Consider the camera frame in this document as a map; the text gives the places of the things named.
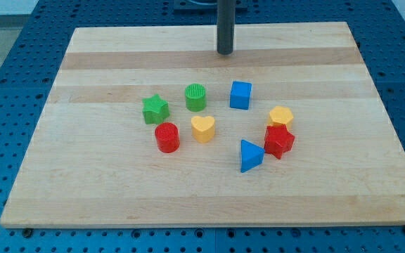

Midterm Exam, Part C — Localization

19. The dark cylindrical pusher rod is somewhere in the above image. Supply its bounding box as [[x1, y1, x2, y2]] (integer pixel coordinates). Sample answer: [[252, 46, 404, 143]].
[[217, 0, 234, 56]]

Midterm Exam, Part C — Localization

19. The yellow hexagon block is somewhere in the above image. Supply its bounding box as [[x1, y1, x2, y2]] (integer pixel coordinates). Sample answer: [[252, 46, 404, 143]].
[[267, 106, 294, 130]]

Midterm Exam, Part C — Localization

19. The yellow heart block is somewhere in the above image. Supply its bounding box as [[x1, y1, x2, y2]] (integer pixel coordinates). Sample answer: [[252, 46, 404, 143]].
[[191, 116, 215, 143]]

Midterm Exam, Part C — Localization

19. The blue cube block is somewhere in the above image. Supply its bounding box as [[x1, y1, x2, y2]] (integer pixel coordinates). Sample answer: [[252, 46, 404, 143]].
[[229, 81, 252, 110]]

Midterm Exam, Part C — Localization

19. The green cylinder block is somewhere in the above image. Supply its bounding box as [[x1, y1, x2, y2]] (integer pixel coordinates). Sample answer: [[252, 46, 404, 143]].
[[185, 83, 207, 112]]

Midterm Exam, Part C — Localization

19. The green star block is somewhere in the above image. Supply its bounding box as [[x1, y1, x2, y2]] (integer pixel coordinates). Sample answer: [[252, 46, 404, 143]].
[[142, 94, 170, 124]]

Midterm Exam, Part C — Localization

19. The red cylinder block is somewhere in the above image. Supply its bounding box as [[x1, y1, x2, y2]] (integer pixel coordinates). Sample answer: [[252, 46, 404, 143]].
[[155, 122, 180, 153]]

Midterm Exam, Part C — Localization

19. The wooden board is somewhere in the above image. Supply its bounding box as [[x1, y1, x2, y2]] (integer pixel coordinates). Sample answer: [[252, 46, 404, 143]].
[[0, 22, 405, 228]]

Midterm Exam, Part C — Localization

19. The red star block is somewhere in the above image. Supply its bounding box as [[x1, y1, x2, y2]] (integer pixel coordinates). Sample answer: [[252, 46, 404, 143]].
[[264, 124, 295, 160]]

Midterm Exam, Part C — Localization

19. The blue triangle block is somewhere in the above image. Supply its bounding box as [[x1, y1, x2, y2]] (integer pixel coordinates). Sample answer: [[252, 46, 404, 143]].
[[240, 140, 264, 173]]

